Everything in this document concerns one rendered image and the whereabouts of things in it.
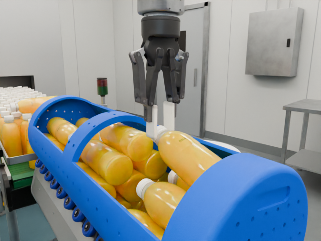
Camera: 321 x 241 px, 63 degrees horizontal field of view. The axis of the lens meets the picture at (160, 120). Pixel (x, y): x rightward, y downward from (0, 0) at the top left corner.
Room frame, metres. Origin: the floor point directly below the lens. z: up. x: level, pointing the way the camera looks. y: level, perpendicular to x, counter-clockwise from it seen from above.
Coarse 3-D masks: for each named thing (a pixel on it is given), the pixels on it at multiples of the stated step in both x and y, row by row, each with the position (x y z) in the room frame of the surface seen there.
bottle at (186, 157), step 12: (168, 132) 0.49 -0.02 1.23; (180, 132) 0.48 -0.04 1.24; (156, 144) 0.51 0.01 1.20; (168, 144) 0.46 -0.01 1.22; (180, 144) 0.45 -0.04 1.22; (192, 144) 0.44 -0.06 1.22; (168, 156) 0.45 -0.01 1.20; (180, 156) 0.43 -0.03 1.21; (192, 156) 0.42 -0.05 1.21; (204, 156) 0.41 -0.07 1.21; (216, 156) 0.42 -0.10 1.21; (180, 168) 0.42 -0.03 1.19; (192, 168) 0.40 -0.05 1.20; (204, 168) 0.39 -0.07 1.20; (192, 180) 0.40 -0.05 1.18
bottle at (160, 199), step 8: (152, 184) 0.43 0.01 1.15; (160, 184) 0.42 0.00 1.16; (168, 184) 0.41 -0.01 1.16; (144, 192) 0.44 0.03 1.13; (152, 192) 0.41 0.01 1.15; (160, 192) 0.40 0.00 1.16; (168, 192) 0.39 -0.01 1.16; (176, 192) 0.39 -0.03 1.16; (184, 192) 0.39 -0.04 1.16; (144, 200) 0.41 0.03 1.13; (152, 200) 0.39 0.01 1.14; (160, 200) 0.38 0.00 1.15; (168, 200) 0.37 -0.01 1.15; (176, 200) 0.37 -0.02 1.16; (152, 208) 0.39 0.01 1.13; (160, 208) 0.37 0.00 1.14; (168, 208) 0.36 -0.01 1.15; (152, 216) 0.38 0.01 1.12; (160, 216) 0.37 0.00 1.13; (168, 216) 0.35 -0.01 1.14; (160, 224) 0.37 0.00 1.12
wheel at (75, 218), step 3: (75, 210) 0.64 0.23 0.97; (78, 210) 0.63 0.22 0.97; (75, 213) 0.63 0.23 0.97; (78, 213) 0.62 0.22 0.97; (81, 213) 0.62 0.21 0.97; (72, 216) 0.63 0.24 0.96; (75, 216) 0.62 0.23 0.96; (78, 216) 0.62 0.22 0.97; (81, 216) 0.62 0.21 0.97; (84, 216) 0.62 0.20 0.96; (75, 219) 0.61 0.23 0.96; (78, 219) 0.61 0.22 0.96; (81, 219) 0.62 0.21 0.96
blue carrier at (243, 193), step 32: (64, 96) 0.98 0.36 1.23; (32, 128) 0.87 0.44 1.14; (96, 128) 0.60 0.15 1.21; (64, 160) 0.59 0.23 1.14; (224, 160) 0.35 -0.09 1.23; (256, 160) 0.35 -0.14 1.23; (96, 192) 0.44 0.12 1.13; (192, 192) 0.31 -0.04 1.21; (224, 192) 0.29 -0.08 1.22; (256, 192) 0.30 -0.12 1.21; (288, 192) 0.35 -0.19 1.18; (96, 224) 0.43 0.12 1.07; (128, 224) 0.34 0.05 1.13; (192, 224) 0.27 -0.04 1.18; (224, 224) 0.26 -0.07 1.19; (256, 224) 0.30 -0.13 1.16; (288, 224) 0.35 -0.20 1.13
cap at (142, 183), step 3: (141, 180) 0.47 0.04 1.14; (144, 180) 0.46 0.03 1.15; (147, 180) 0.46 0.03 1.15; (150, 180) 0.47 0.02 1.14; (141, 183) 0.46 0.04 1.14; (144, 183) 0.46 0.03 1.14; (138, 186) 0.46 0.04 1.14; (141, 186) 0.45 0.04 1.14; (138, 189) 0.45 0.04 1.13; (141, 189) 0.45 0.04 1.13; (138, 192) 0.45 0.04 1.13; (138, 195) 0.46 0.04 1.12
